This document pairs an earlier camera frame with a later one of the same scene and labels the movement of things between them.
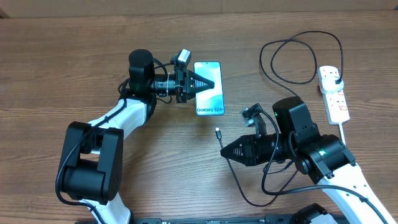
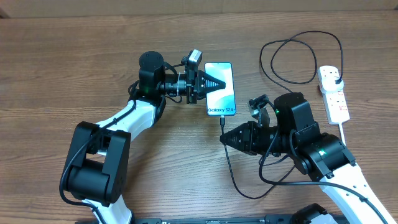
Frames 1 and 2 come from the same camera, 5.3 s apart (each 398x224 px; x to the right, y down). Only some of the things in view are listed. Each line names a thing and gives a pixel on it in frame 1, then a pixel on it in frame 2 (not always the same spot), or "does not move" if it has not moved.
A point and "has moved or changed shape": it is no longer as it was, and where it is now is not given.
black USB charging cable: [247, 199] to [222, 124]
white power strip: [336, 107] does not move
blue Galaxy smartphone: [210, 102] has moved or changed shape
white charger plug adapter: [329, 86] does not move
